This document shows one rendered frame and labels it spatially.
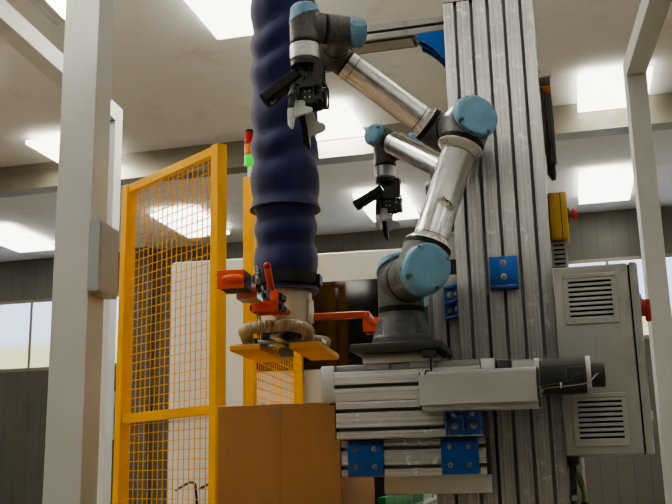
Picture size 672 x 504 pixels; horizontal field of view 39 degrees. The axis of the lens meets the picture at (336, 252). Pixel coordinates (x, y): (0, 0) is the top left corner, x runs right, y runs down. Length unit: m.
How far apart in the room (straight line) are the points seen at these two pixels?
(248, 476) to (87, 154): 1.71
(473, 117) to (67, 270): 2.15
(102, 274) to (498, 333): 1.99
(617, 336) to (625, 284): 0.13
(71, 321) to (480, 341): 2.00
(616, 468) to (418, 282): 10.26
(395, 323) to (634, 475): 10.17
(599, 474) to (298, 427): 9.56
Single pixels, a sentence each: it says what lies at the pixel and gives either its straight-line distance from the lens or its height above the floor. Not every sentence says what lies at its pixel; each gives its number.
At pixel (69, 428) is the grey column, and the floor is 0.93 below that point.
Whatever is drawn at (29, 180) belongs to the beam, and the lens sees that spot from 10.43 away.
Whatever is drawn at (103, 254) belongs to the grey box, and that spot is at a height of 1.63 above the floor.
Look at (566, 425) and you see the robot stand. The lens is 2.40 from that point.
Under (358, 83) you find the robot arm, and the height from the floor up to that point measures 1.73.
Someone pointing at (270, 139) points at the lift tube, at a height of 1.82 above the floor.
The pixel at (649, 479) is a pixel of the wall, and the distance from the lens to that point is 12.38.
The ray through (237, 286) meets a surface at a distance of 2.48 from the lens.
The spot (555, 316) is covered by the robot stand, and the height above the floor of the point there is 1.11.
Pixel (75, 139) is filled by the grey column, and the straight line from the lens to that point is 4.17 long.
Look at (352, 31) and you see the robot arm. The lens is 2.39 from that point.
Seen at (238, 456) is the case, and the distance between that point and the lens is 3.04.
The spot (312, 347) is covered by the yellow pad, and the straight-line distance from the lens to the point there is 2.90.
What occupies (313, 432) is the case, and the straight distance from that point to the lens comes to 2.97.
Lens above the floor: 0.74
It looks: 13 degrees up
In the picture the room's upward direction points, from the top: 1 degrees counter-clockwise
